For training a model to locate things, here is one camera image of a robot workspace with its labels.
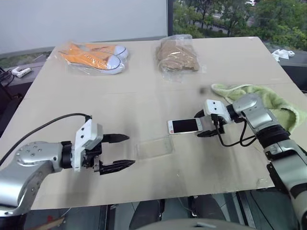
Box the black tangled cables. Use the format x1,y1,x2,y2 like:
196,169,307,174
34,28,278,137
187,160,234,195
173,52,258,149
0,67,15,87

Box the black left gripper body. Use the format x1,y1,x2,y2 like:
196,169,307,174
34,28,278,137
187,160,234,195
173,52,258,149
82,140,105,174

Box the orange canvas sneaker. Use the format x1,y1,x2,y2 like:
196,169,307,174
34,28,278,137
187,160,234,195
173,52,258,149
69,42,129,58
58,49,123,71

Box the dark rounded shape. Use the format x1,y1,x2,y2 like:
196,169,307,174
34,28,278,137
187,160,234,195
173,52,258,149
129,199,166,230
191,194,227,220

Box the white smartphone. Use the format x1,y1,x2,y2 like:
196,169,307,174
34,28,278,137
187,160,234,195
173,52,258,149
167,118,203,135

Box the light green towel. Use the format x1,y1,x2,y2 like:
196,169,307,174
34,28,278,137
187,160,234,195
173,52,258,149
211,83,304,134

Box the brown folded fabric item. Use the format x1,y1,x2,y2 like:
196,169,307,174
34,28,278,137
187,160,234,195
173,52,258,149
155,37,200,72

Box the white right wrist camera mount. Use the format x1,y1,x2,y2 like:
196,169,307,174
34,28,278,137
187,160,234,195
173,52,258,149
203,99,234,124

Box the white handheld device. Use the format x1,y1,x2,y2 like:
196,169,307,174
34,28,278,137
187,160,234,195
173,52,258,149
12,67,33,78

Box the grey robot torso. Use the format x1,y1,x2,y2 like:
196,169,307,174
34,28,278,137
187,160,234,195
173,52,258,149
149,217,241,230

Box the clear plastic fabric bag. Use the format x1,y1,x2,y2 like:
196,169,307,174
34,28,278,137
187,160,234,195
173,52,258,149
152,34,207,83

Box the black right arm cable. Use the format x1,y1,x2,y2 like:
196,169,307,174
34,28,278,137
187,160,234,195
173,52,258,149
212,114,257,147

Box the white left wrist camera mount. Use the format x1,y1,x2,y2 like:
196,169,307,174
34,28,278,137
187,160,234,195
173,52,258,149
73,119,104,172

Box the black window frame post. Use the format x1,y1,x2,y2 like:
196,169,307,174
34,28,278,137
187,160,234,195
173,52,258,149
166,0,175,37

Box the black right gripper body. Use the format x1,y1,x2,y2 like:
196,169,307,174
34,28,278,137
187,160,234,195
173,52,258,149
210,113,226,135

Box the white crumpled object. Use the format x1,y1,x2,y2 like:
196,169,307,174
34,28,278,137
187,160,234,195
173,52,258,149
271,48,296,63

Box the clear plastic phone case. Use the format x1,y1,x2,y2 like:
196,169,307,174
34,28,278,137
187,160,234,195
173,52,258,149
134,135,174,160

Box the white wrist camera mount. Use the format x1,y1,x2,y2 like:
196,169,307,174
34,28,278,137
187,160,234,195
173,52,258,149
73,119,104,172
203,99,234,124

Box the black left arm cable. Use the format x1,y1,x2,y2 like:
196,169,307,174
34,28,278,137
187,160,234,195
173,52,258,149
0,113,93,166

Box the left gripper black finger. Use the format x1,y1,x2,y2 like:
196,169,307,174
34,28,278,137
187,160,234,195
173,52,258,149
103,133,130,145
99,159,136,176

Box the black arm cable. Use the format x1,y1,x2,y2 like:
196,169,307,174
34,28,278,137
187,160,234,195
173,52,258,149
0,113,93,166
212,114,257,147

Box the orange sneakers in plastic bag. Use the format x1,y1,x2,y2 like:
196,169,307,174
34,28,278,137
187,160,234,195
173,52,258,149
57,40,132,76

